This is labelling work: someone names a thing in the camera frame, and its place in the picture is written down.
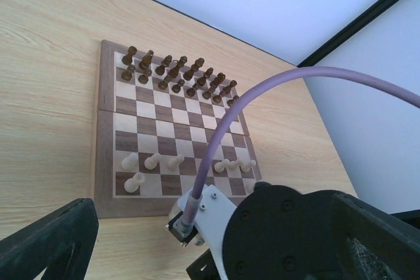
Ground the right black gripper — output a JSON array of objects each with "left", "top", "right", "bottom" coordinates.
[{"left": 186, "top": 181, "right": 362, "bottom": 280}]

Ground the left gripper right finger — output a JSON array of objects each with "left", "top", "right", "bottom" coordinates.
[{"left": 331, "top": 193, "right": 419, "bottom": 279}]

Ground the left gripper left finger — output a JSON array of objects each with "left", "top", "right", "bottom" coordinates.
[{"left": 1, "top": 198, "right": 99, "bottom": 279}]

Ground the light chess piece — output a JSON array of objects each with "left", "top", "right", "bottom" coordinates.
[
  {"left": 121, "top": 153, "right": 138, "bottom": 171},
  {"left": 124, "top": 172, "right": 145, "bottom": 193}
]

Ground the wooden chess board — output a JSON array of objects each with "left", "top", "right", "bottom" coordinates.
[{"left": 93, "top": 39, "right": 263, "bottom": 219}]

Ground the dark chess piece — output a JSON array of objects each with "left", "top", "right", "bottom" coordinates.
[
  {"left": 220, "top": 80, "right": 238, "bottom": 97},
  {"left": 168, "top": 56, "right": 188, "bottom": 79},
  {"left": 210, "top": 72, "right": 226, "bottom": 89},
  {"left": 183, "top": 57, "right": 205, "bottom": 81},
  {"left": 196, "top": 68, "right": 213, "bottom": 87},
  {"left": 155, "top": 55, "right": 173, "bottom": 75},
  {"left": 121, "top": 46, "right": 137, "bottom": 66},
  {"left": 138, "top": 50, "right": 154, "bottom": 71}
]

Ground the dark chess pawn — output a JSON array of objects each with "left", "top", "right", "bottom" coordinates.
[
  {"left": 226, "top": 95, "right": 239, "bottom": 107},
  {"left": 138, "top": 68, "right": 152, "bottom": 85},
  {"left": 202, "top": 86, "right": 216, "bottom": 100},
  {"left": 157, "top": 75, "right": 172, "bottom": 90},
  {"left": 186, "top": 83, "right": 200, "bottom": 97},
  {"left": 121, "top": 64, "right": 135, "bottom": 81},
  {"left": 213, "top": 90, "right": 226, "bottom": 104},
  {"left": 171, "top": 79, "right": 185, "bottom": 94}
]

